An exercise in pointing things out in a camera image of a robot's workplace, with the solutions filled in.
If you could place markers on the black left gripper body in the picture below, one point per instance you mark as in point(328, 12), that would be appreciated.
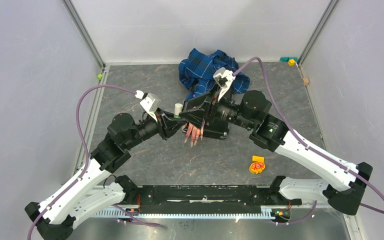
point(164, 129)

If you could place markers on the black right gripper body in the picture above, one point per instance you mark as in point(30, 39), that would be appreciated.
point(209, 104)

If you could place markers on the white cap nail polish bottle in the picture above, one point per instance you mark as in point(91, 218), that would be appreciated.
point(178, 107)

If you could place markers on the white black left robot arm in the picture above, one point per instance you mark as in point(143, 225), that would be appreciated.
point(56, 217)

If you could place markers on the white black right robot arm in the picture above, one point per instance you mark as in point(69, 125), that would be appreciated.
point(341, 184)

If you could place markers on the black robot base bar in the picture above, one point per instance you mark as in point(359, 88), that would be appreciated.
point(202, 199)

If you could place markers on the fake hand with painted nails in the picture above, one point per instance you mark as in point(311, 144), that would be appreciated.
point(193, 133)

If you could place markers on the black ribbed block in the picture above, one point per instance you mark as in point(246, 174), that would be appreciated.
point(215, 129)

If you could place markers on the blue plaid shirt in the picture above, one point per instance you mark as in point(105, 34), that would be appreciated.
point(197, 70)

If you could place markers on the yellow orange toy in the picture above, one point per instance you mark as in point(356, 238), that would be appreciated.
point(257, 165)

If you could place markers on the teal block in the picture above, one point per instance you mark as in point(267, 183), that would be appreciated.
point(287, 59)

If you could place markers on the yellow cube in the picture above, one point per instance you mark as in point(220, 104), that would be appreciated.
point(291, 62)

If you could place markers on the tan wooden cube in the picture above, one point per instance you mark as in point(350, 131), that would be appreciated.
point(305, 81)

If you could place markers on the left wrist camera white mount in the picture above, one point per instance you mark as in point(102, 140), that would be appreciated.
point(149, 102)

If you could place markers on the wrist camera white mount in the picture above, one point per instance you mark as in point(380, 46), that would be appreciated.
point(224, 79)
point(149, 102)

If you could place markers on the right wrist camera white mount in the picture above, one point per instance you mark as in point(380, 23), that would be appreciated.
point(224, 79)

